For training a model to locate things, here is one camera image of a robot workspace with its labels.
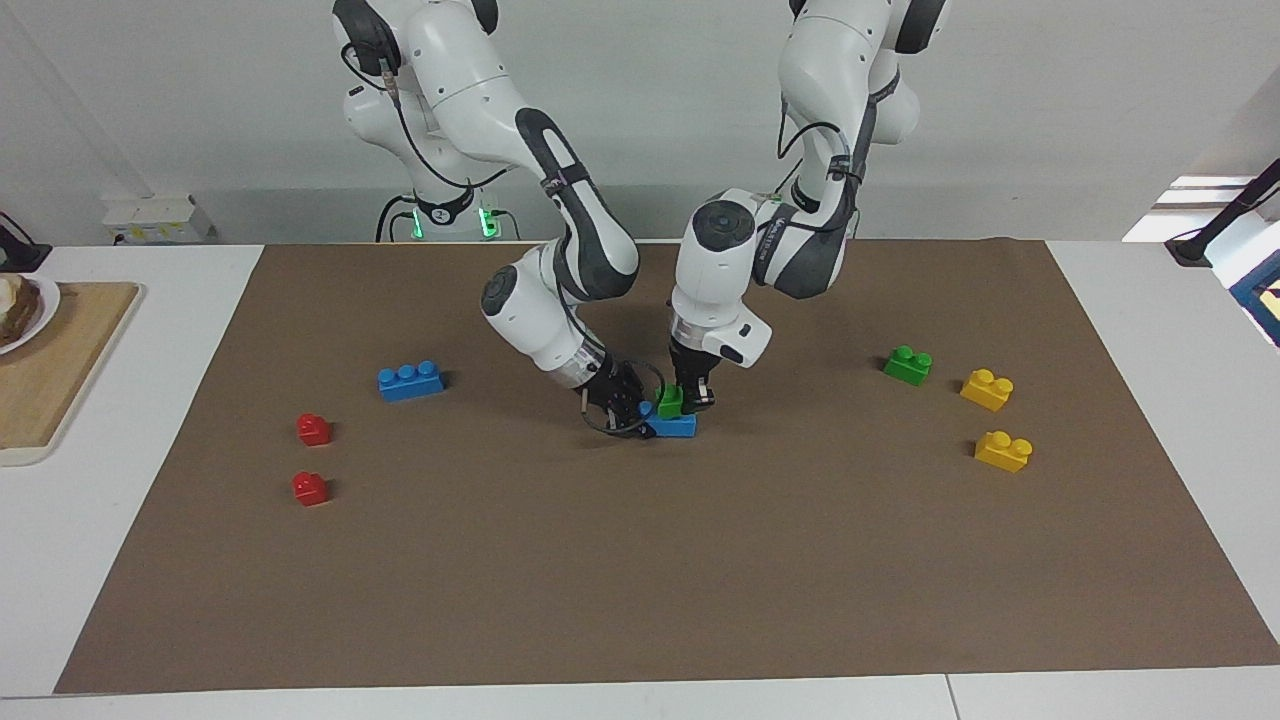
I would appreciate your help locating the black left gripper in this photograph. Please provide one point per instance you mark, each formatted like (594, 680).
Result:
(690, 362)

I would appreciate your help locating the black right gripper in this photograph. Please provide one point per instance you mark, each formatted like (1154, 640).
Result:
(612, 395)

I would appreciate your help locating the green two-stud toy block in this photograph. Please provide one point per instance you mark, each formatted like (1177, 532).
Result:
(668, 402)
(907, 368)

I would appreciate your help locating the blue three-stud toy block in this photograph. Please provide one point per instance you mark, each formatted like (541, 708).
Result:
(675, 427)
(410, 384)

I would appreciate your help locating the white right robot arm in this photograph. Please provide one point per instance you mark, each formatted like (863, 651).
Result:
(460, 70)

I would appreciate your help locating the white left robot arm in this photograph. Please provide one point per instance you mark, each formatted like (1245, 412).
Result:
(715, 270)

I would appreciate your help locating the yellow two-stud toy block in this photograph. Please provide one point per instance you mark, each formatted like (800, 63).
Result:
(986, 392)
(1002, 453)

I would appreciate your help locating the red small toy block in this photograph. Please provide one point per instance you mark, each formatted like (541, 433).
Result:
(314, 431)
(309, 490)

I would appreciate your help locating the brown table mat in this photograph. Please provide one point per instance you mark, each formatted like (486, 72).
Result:
(640, 560)

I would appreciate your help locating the white power strip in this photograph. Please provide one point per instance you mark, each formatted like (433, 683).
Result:
(150, 220)

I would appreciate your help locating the black angled stand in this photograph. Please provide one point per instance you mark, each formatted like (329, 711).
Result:
(1225, 215)

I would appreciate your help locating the blue framed panel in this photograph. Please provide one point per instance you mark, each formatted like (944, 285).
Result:
(1262, 300)

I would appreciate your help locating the wooden cutting board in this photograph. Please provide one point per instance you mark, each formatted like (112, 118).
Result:
(60, 390)

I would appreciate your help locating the white plate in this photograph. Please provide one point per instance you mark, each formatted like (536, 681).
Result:
(48, 305)

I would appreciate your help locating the brown toasted bread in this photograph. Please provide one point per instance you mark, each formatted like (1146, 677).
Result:
(15, 310)

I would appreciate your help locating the black clamp base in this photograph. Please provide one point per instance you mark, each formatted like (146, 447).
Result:
(20, 255)

